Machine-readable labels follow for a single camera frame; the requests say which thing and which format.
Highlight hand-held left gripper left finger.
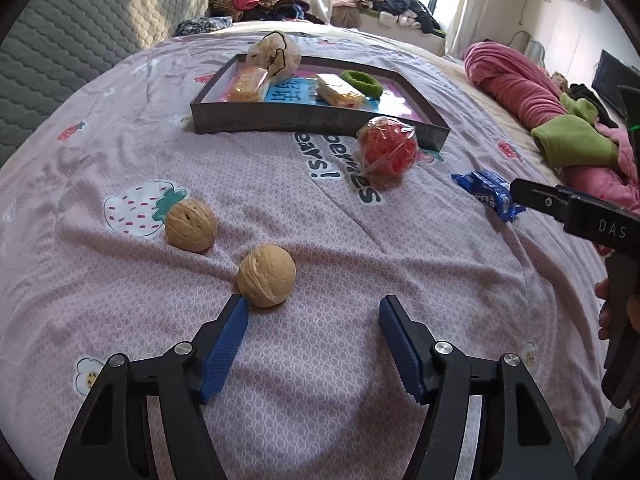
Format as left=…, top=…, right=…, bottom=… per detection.
left=54, top=294, right=250, bottom=480

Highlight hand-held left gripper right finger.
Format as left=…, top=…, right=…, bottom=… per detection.
left=378, top=296, right=577, bottom=480

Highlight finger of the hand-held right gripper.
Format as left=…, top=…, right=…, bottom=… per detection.
left=510, top=178, right=573, bottom=221

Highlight blue cookie packet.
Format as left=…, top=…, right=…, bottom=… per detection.
left=451, top=170, right=527, bottom=223

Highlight walnut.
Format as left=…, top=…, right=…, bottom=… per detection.
left=237, top=244, right=297, bottom=308
left=165, top=198, right=218, bottom=253

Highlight red ball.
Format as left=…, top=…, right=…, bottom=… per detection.
left=357, top=116, right=420, bottom=191

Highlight green fuzzy scrunchie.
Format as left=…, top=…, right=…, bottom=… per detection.
left=341, top=70, right=383, bottom=99

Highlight yellow cracker packet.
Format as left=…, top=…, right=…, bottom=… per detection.
left=229, top=65, right=268, bottom=103
left=316, top=74, right=366, bottom=108

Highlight dark shallow cardboard box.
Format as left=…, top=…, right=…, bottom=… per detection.
left=190, top=53, right=451, bottom=151

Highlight beige organza scrunchie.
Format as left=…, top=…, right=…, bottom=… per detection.
left=246, top=31, right=302, bottom=86

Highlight person's right hand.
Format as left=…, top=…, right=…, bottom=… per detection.
left=595, top=277, right=614, bottom=341

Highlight green fleece cloth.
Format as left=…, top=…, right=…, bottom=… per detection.
left=531, top=92, right=621, bottom=168

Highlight black clothes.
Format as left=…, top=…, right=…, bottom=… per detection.
left=570, top=82, right=619, bottom=128

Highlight pink rolled quilt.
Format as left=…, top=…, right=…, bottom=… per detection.
left=462, top=41, right=640, bottom=211

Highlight black television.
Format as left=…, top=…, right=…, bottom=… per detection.
left=591, top=50, right=640, bottom=107

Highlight pile of clothes on windowsill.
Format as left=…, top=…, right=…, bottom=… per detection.
left=331, top=0, right=447, bottom=37

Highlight pink and blue printed sheet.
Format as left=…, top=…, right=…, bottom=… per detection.
left=216, top=62, right=426, bottom=121

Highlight dark blue patterned cloth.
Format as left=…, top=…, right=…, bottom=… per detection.
left=174, top=16, right=234, bottom=38

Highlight grey quilted headboard cover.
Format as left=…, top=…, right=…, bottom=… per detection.
left=0, top=0, right=212, bottom=166

